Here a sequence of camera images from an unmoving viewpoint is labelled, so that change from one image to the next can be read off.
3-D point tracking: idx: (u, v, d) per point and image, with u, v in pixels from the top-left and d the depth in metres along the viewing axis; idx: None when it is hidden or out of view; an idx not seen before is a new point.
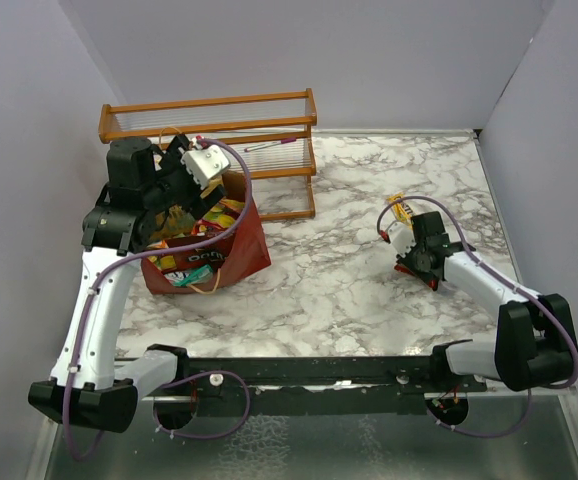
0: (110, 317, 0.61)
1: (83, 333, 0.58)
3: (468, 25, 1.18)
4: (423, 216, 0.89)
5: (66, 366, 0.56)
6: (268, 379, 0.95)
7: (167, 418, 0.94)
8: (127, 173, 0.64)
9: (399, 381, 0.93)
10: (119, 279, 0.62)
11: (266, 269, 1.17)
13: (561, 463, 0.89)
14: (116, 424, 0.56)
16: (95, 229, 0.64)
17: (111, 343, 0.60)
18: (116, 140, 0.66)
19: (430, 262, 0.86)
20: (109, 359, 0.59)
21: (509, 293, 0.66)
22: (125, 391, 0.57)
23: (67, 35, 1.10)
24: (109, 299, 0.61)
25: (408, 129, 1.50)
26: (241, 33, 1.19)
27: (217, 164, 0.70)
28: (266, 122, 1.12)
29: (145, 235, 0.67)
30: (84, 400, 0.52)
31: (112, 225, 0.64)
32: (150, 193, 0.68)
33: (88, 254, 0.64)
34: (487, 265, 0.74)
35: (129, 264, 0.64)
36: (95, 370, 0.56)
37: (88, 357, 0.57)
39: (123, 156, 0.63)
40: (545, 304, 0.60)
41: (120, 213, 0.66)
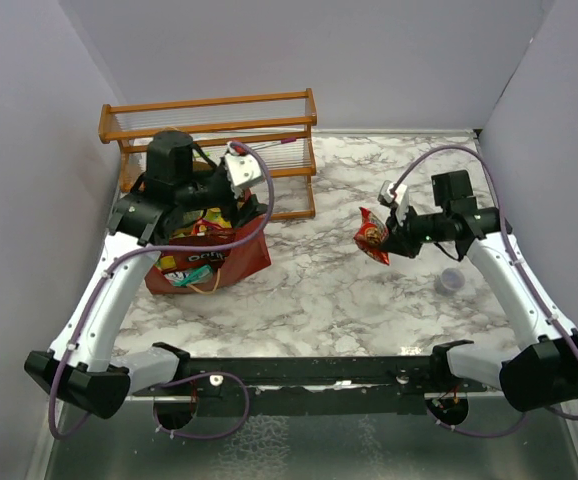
0: (117, 303, 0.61)
1: (89, 313, 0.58)
3: (468, 25, 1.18)
4: (448, 175, 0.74)
5: (66, 342, 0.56)
6: (268, 379, 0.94)
7: (167, 418, 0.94)
8: (164, 167, 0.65)
9: (400, 381, 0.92)
10: (133, 267, 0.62)
11: (266, 269, 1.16)
13: (560, 462, 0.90)
14: (103, 409, 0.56)
16: (122, 215, 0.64)
17: (111, 329, 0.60)
18: (160, 133, 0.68)
19: (455, 231, 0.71)
20: (107, 343, 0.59)
21: (542, 322, 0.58)
22: (119, 378, 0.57)
23: (66, 35, 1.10)
24: (120, 286, 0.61)
25: (408, 129, 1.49)
26: (242, 33, 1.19)
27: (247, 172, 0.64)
28: (267, 122, 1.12)
29: (168, 229, 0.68)
30: (75, 380, 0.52)
31: (139, 214, 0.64)
32: (183, 190, 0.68)
33: (111, 238, 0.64)
34: (524, 269, 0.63)
35: (146, 255, 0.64)
36: (91, 353, 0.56)
37: (87, 338, 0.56)
39: (162, 149, 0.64)
40: (576, 343, 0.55)
41: (150, 204, 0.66)
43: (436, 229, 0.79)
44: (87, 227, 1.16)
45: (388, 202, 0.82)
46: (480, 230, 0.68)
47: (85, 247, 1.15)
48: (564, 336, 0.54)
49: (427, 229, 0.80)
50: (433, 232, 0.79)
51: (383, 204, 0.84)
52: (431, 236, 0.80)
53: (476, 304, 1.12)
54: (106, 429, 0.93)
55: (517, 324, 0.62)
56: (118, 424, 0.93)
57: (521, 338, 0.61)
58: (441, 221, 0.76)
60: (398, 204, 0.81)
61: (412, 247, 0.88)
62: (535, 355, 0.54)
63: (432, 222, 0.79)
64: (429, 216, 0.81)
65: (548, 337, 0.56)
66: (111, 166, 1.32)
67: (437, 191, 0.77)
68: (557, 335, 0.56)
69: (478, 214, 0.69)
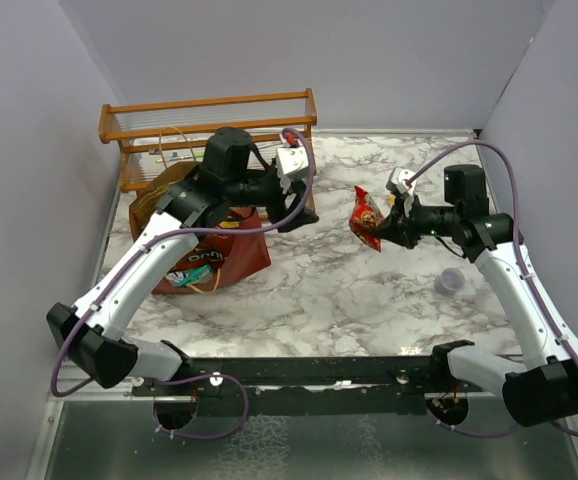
0: (146, 278, 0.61)
1: (119, 280, 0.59)
3: (468, 24, 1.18)
4: (465, 174, 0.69)
5: (90, 301, 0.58)
6: (268, 379, 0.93)
7: (167, 418, 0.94)
8: (219, 162, 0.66)
9: (400, 381, 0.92)
10: (170, 248, 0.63)
11: (266, 269, 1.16)
13: (560, 463, 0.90)
14: (105, 376, 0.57)
16: (173, 198, 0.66)
17: (135, 300, 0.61)
18: (221, 128, 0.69)
19: (464, 238, 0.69)
20: (127, 313, 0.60)
21: (551, 342, 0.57)
22: (128, 349, 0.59)
23: (66, 35, 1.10)
24: (153, 262, 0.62)
25: (408, 129, 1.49)
26: (242, 33, 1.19)
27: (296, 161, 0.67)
28: (267, 122, 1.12)
29: (211, 222, 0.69)
30: (87, 340, 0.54)
31: (189, 202, 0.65)
32: (233, 186, 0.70)
33: (158, 217, 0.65)
34: (535, 284, 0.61)
35: (185, 239, 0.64)
36: (110, 318, 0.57)
37: (110, 303, 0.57)
39: (220, 145, 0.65)
40: None
41: (199, 194, 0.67)
43: (441, 226, 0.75)
44: (87, 227, 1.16)
45: (400, 193, 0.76)
46: (490, 239, 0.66)
47: (85, 247, 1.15)
48: (574, 358, 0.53)
49: (434, 224, 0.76)
50: (440, 228, 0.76)
51: (392, 192, 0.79)
52: (436, 231, 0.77)
53: (476, 304, 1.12)
54: (107, 427, 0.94)
55: (525, 341, 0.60)
56: (119, 423, 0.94)
57: (528, 356, 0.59)
58: (451, 220, 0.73)
60: (409, 196, 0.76)
61: (410, 239, 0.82)
62: (542, 376, 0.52)
63: (440, 217, 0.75)
64: (437, 209, 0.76)
65: (557, 357, 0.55)
66: (111, 166, 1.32)
67: (452, 185, 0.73)
68: (566, 356, 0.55)
69: (489, 222, 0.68)
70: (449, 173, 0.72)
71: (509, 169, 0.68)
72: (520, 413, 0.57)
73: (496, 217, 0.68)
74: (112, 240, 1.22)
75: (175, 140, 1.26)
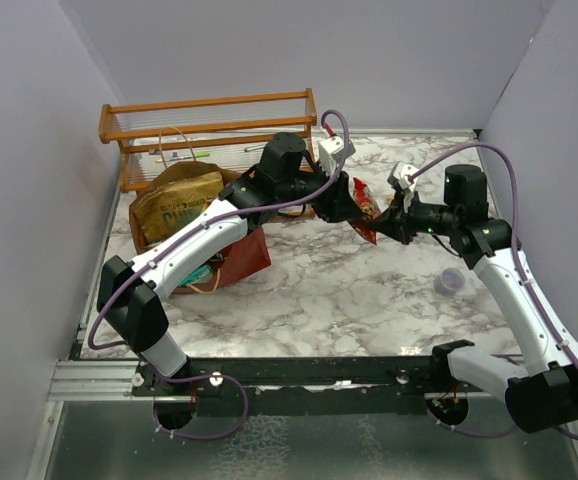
0: (200, 251, 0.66)
1: (177, 247, 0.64)
3: (468, 24, 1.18)
4: (467, 178, 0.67)
5: (148, 258, 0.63)
6: (268, 379, 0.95)
7: (167, 418, 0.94)
8: (276, 164, 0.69)
9: (400, 381, 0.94)
10: (225, 232, 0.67)
11: (266, 269, 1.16)
13: (561, 463, 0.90)
14: (140, 335, 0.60)
16: (233, 192, 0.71)
17: (186, 268, 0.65)
18: (280, 133, 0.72)
19: (462, 245, 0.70)
20: (176, 277, 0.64)
21: (552, 347, 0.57)
22: (163, 318, 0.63)
23: (66, 35, 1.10)
24: (209, 239, 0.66)
25: (408, 129, 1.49)
26: (242, 33, 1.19)
27: (336, 140, 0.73)
28: (267, 122, 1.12)
29: (263, 219, 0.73)
30: (139, 292, 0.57)
31: (245, 198, 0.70)
32: (286, 188, 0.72)
33: (218, 202, 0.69)
34: (533, 289, 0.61)
35: (240, 225, 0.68)
36: (163, 277, 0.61)
37: (166, 264, 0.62)
39: (277, 151, 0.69)
40: None
41: (255, 193, 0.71)
43: (440, 226, 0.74)
44: (87, 227, 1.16)
45: (401, 188, 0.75)
46: (489, 246, 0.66)
47: (85, 246, 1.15)
48: (575, 364, 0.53)
49: (431, 222, 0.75)
50: (437, 227, 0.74)
51: (393, 187, 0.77)
52: (433, 229, 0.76)
53: (476, 304, 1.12)
54: (107, 427, 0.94)
55: (526, 347, 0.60)
56: (119, 423, 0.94)
57: (530, 361, 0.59)
58: (449, 222, 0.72)
60: (410, 192, 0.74)
61: (407, 236, 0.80)
62: (543, 382, 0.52)
63: (438, 216, 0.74)
64: (436, 207, 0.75)
65: (558, 363, 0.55)
66: (110, 166, 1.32)
67: (452, 187, 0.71)
68: (568, 361, 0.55)
69: (486, 228, 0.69)
70: (450, 175, 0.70)
71: (511, 171, 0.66)
72: (522, 419, 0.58)
73: (495, 224, 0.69)
74: (112, 240, 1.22)
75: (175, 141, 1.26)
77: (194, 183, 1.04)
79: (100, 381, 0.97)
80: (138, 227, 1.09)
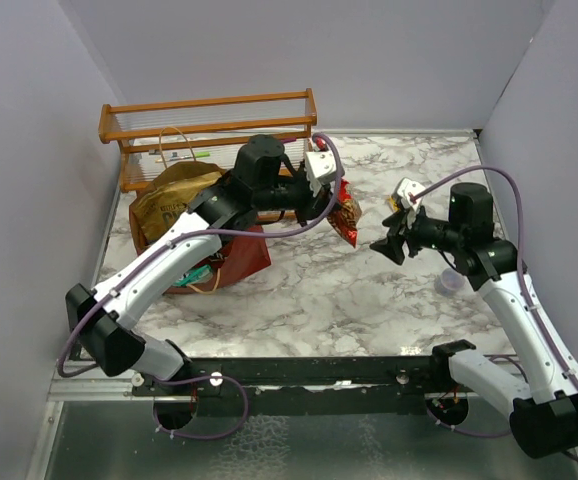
0: (167, 272, 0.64)
1: (140, 272, 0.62)
3: (468, 23, 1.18)
4: (473, 199, 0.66)
5: (110, 286, 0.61)
6: (268, 379, 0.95)
7: (167, 418, 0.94)
8: (249, 171, 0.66)
9: (399, 381, 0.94)
10: (193, 249, 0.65)
11: (266, 269, 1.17)
13: (561, 463, 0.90)
14: (112, 361, 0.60)
16: (204, 201, 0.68)
17: (153, 291, 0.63)
18: (254, 137, 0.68)
19: (468, 266, 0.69)
20: (143, 302, 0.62)
21: (558, 375, 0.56)
22: (139, 340, 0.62)
23: (66, 35, 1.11)
24: (175, 259, 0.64)
25: (408, 129, 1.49)
26: (242, 33, 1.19)
27: (326, 164, 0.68)
28: (266, 122, 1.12)
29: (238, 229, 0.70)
30: (101, 323, 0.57)
31: (218, 206, 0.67)
32: (263, 194, 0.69)
33: (186, 216, 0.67)
34: (540, 315, 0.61)
35: (209, 241, 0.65)
36: (127, 305, 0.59)
37: (129, 291, 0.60)
39: (250, 156, 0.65)
40: None
41: (229, 200, 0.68)
43: (444, 244, 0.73)
44: (87, 227, 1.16)
45: (404, 207, 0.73)
46: (495, 268, 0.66)
47: (86, 247, 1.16)
48: None
49: (436, 238, 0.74)
50: (441, 243, 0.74)
51: (396, 204, 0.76)
52: (436, 245, 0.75)
53: (476, 304, 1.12)
54: (107, 427, 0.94)
55: (531, 374, 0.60)
56: (119, 423, 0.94)
57: (535, 388, 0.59)
58: (454, 240, 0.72)
60: (413, 211, 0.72)
61: (409, 251, 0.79)
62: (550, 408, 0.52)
63: (442, 233, 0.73)
64: (441, 223, 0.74)
65: (564, 392, 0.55)
66: (110, 166, 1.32)
67: (457, 207, 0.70)
68: (574, 390, 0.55)
69: (492, 250, 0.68)
70: (455, 195, 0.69)
71: (518, 196, 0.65)
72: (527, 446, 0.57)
73: (499, 246, 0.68)
74: (112, 240, 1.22)
75: (174, 140, 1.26)
77: (195, 183, 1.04)
79: (100, 381, 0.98)
80: (139, 227, 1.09)
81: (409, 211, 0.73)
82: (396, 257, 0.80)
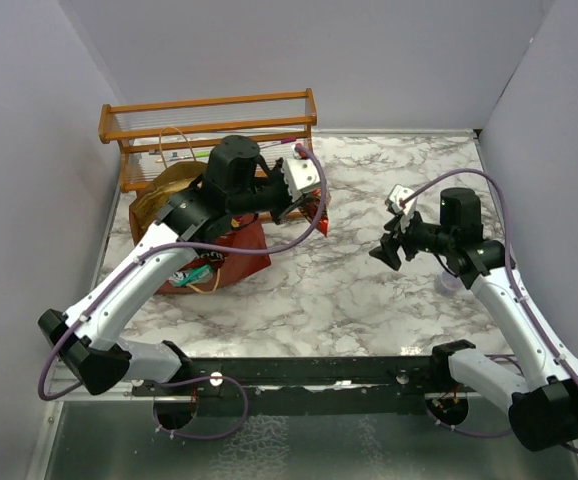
0: (140, 290, 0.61)
1: (110, 293, 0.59)
3: (468, 23, 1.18)
4: (462, 202, 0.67)
5: (81, 311, 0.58)
6: (268, 379, 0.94)
7: (167, 418, 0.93)
8: (221, 174, 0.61)
9: (399, 381, 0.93)
10: (164, 263, 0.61)
11: (266, 269, 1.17)
13: (561, 462, 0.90)
14: (94, 385, 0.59)
16: (173, 208, 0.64)
17: (127, 311, 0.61)
18: (228, 137, 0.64)
19: (459, 266, 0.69)
20: (118, 323, 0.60)
21: (550, 362, 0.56)
22: (121, 358, 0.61)
23: (66, 35, 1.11)
24: (146, 275, 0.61)
25: (409, 129, 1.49)
26: (242, 33, 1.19)
27: (309, 176, 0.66)
28: (267, 122, 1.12)
29: (211, 236, 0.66)
30: (74, 351, 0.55)
31: (188, 213, 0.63)
32: (238, 199, 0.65)
33: (155, 227, 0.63)
34: (529, 306, 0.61)
35: (180, 253, 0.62)
36: (99, 329, 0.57)
37: (100, 315, 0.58)
39: (223, 158, 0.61)
40: None
41: (200, 206, 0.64)
43: (437, 247, 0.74)
44: (87, 227, 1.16)
45: (395, 211, 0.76)
46: (484, 265, 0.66)
47: (86, 247, 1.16)
48: (572, 376, 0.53)
49: (429, 242, 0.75)
50: (434, 246, 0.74)
51: (388, 210, 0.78)
52: (430, 249, 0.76)
53: (476, 304, 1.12)
54: (107, 427, 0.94)
55: (525, 363, 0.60)
56: (118, 423, 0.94)
57: (529, 377, 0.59)
58: (445, 242, 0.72)
60: (403, 216, 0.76)
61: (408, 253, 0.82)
62: (542, 393, 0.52)
63: (435, 236, 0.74)
64: (434, 227, 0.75)
65: (557, 377, 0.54)
66: (110, 166, 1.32)
67: (447, 209, 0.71)
68: (566, 375, 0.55)
69: (481, 249, 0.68)
70: (444, 198, 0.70)
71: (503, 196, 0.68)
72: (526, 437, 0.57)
73: (489, 245, 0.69)
74: (112, 240, 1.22)
75: (175, 140, 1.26)
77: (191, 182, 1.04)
79: None
80: (139, 227, 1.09)
81: (403, 216, 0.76)
82: (393, 263, 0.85)
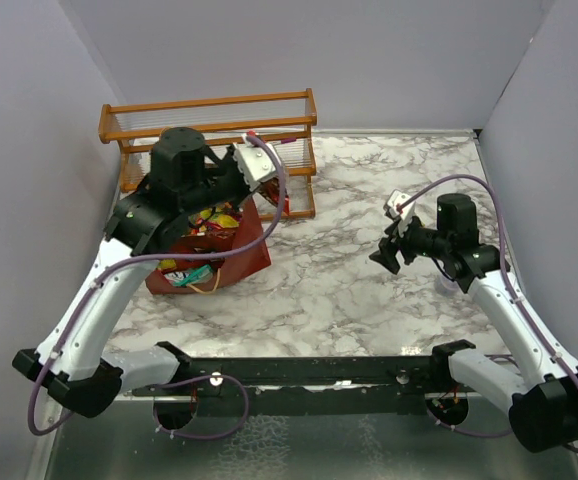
0: (107, 312, 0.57)
1: (76, 324, 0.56)
3: (468, 23, 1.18)
4: (457, 207, 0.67)
5: (51, 348, 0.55)
6: (268, 379, 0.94)
7: (167, 418, 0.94)
8: (167, 172, 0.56)
9: (399, 381, 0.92)
10: (124, 280, 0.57)
11: (266, 269, 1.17)
13: (561, 462, 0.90)
14: (89, 410, 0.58)
16: (120, 219, 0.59)
17: (101, 336, 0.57)
18: (167, 131, 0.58)
19: (455, 270, 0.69)
20: (94, 350, 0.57)
21: (547, 360, 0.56)
22: (110, 377, 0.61)
23: (66, 34, 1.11)
24: (108, 297, 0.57)
25: (408, 129, 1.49)
26: (242, 33, 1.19)
27: (264, 165, 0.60)
28: (267, 122, 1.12)
29: (169, 240, 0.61)
30: (53, 388, 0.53)
31: (138, 221, 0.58)
32: (190, 195, 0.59)
33: (105, 244, 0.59)
34: (525, 307, 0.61)
35: (138, 266, 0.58)
36: (74, 363, 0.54)
37: (71, 347, 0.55)
39: (164, 154, 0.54)
40: None
41: (150, 210, 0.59)
43: (433, 251, 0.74)
44: (87, 227, 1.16)
45: (392, 216, 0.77)
46: (480, 269, 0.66)
47: (85, 247, 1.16)
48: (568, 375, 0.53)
49: (426, 246, 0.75)
50: (430, 250, 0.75)
51: (386, 214, 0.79)
52: (427, 253, 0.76)
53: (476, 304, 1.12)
54: (107, 427, 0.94)
55: (522, 362, 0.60)
56: (118, 423, 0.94)
57: (527, 376, 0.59)
58: (442, 246, 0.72)
60: (401, 221, 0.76)
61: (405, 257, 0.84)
62: (540, 393, 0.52)
63: (432, 241, 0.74)
64: (430, 232, 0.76)
65: (554, 376, 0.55)
66: (110, 166, 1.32)
67: (444, 214, 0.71)
68: (564, 374, 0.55)
69: (477, 253, 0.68)
70: (439, 203, 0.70)
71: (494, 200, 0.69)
72: (526, 437, 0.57)
73: (484, 249, 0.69)
74: None
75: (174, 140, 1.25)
77: None
79: None
80: None
81: (401, 221, 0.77)
82: (391, 267, 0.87)
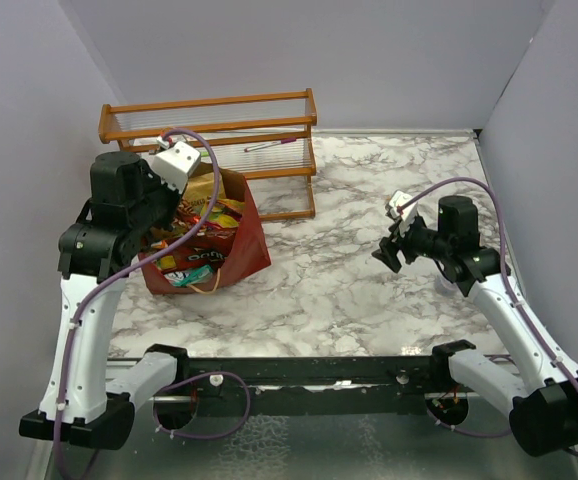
0: (97, 346, 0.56)
1: (71, 367, 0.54)
3: (468, 24, 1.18)
4: (459, 210, 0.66)
5: (54, 401, 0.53)
6: (268, 379, 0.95)
7: (167, 418, 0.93)
8: (111, 187, 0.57)
9: (400, 381, 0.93)
10: (101, 310, 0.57)
11: (266, 269, 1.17)
13: (561, 463, 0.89)
14: (116, 440, 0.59)
16: (73, 252, 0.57)
17: (98, 371, 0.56)
18: (101, 154, 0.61)
19: (455, 274, 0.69)
20: (98, 385, 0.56)
21: (547, 364, 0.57)
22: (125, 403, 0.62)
23: (67, 35, 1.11)
24: (92, 331, 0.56)
25: (409, 129, 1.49)
26: (242, 33, 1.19)
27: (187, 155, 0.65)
28: (266, 122, 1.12)
29: (127, 256, 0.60)
30: (77, 437, 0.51)
31: (91, 246, 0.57)
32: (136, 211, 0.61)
33: (65, 282, 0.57)
34: (526, 311, 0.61)
35: (111, 291, 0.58)
36: (85, 404, 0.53)
37: (76, 391, 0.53)
39: (107, 170, 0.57)
40: None
41: (99, 232, 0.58)
43: (434, 253, 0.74)
44: None
45: (394, 217, 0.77)
46: (480, 273, 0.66)
47: None
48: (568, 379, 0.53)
49: (426, 247, 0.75)
50: (431, 251, 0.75)
51: (387, 214, 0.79)
52: (428, 255, 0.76)
53: None
54: None
55: (522, 366, 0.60)
56: None
57: (527, 379, 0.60)
58: (443, 249, 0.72)
60: (402, 222, 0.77)
61: (407, 257, 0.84)
62: (540, 396, 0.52)
63: (433, 242, 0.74)
64: (431, 233, 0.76)
65: (555, 380, 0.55)
66: None
67: (445, 217, 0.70)
68: (563, 378, 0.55)
69: (478, 256, 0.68)
70: (440, 205, 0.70)
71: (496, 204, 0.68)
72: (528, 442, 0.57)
73: (485, 252, 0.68)
74: None
75: None
77: (195, 183, 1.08)
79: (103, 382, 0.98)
80: None
81: (402, 222, 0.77)
82: (393, 265, 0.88)
